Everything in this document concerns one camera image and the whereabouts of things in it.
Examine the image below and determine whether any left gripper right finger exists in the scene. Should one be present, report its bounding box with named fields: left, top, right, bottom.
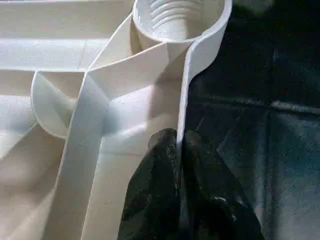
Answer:
left=181, top=129, right=263, bottom=240

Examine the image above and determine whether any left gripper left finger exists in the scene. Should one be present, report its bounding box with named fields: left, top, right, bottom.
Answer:
left=121, top=127, right=187, bottom=240

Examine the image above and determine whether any white plastic table top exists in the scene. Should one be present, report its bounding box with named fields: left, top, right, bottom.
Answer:
left=0, top=0, right=233, bottom=240

